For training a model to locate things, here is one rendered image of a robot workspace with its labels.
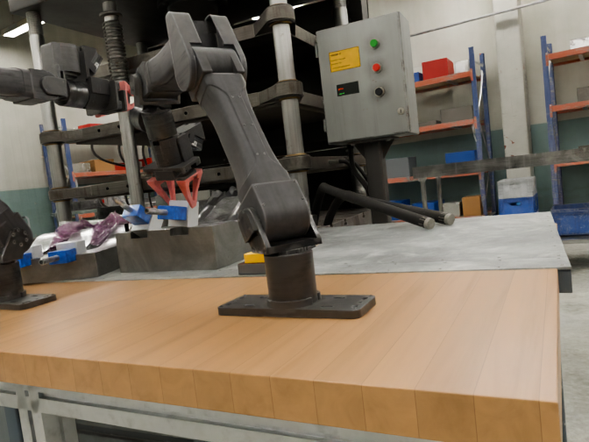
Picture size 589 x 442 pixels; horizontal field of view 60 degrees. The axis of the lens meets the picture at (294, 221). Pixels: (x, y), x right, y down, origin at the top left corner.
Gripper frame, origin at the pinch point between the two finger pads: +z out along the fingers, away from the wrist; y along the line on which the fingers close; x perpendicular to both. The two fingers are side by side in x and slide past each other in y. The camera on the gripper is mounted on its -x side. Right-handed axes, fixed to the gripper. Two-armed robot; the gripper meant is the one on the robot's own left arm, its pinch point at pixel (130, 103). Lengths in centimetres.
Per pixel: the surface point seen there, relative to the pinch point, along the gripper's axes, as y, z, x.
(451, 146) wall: 42, 668, -20
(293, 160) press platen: -12, 59, 15
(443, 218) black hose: -65, 38, 36
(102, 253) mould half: 0.8, -13.2, 35.0
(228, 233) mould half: -28.8, -5.6, 33.1
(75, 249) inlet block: 4.5, -17.0, 33.5
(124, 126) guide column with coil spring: 63, 60, -8
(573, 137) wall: -112, 655, -11
